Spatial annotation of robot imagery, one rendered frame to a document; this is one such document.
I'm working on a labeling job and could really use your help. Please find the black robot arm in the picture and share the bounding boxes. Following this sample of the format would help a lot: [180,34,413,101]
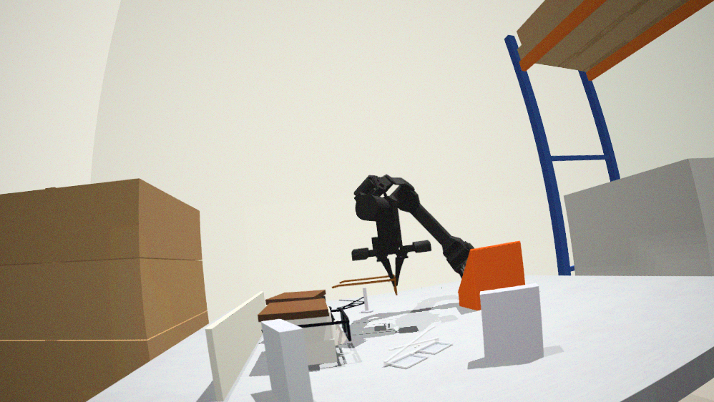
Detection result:
[354,174,474,279]

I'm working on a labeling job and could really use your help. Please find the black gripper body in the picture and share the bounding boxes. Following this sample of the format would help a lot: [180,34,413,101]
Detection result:
[351,220,432,261]

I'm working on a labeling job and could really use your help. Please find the black square-framed glasses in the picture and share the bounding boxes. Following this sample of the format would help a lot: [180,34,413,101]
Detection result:
[336,297,365,310]

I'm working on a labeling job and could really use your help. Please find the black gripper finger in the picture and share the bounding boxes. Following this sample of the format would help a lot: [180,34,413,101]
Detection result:
[377,259,395,287]
[395,256,409,286]

